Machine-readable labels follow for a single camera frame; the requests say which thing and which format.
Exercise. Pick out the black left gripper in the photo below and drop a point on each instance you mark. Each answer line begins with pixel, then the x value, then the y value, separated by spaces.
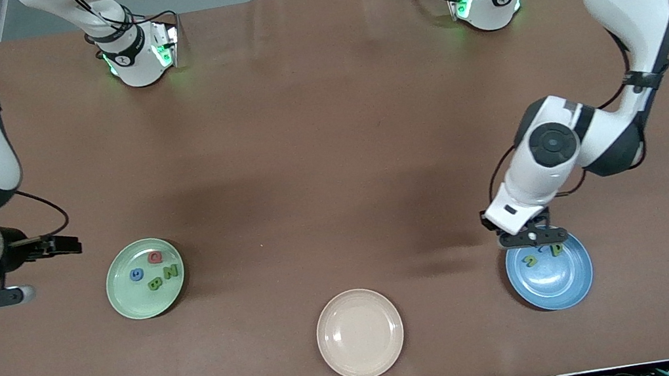
pixel 488 225

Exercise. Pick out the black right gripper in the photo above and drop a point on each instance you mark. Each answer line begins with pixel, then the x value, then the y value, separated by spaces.
pixel 18 251

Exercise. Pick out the green foam letter u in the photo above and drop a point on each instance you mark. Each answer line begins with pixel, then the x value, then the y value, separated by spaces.
pixel 529 261

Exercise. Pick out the green foam letter p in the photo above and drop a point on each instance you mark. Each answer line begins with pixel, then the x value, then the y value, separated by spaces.
pixel 557 249

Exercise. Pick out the blue foam letter G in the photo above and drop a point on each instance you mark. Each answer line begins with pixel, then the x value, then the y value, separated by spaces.
pixel 136 274

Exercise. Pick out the red foam letter Q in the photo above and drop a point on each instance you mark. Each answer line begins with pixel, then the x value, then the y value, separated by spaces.
pixel 154 257

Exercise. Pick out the green foam letter B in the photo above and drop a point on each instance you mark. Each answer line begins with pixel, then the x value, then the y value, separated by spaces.
pixel 155 284

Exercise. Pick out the green foam letter N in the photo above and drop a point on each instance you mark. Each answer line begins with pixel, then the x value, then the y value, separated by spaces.
pixel 170 271

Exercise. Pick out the blue plate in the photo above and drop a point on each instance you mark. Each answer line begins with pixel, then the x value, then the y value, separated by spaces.
pixel 554 284

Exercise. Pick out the green plate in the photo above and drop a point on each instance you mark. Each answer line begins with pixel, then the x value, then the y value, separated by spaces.
pixel 139 300

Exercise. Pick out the cream plate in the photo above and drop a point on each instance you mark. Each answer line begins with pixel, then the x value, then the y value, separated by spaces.
pixel 360 333

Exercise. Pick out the brown table cover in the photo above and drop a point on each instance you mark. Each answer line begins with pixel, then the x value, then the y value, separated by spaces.
pixel 324 116

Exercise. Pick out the silver right arm base bracket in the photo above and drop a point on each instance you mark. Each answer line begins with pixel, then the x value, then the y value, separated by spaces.
pixel 167 47

